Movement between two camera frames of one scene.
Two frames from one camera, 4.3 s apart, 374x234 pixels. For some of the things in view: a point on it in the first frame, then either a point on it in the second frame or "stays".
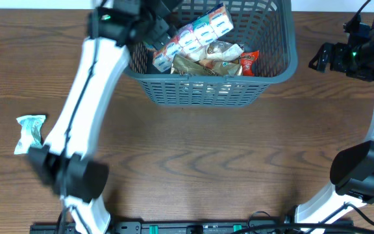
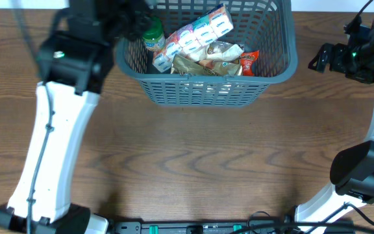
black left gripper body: (154, 32) → (120, 18)
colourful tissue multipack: (191, 37) stays
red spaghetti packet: (247, 59) stays
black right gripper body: (327, 56) stays
